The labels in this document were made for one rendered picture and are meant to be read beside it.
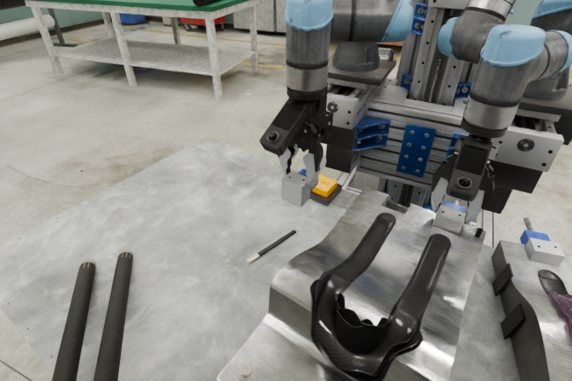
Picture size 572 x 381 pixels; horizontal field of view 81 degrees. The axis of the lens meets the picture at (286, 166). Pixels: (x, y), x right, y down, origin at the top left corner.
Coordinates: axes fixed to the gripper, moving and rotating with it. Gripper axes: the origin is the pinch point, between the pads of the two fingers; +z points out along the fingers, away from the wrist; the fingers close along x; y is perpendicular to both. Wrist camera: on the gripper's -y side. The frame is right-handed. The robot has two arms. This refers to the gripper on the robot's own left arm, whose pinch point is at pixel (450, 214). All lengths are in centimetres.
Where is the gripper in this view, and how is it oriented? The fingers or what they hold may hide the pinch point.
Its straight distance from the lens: 76.3
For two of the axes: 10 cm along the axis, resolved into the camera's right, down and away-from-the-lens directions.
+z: 0.0, 8.3, 5.5
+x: -8.2, -3.2, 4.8
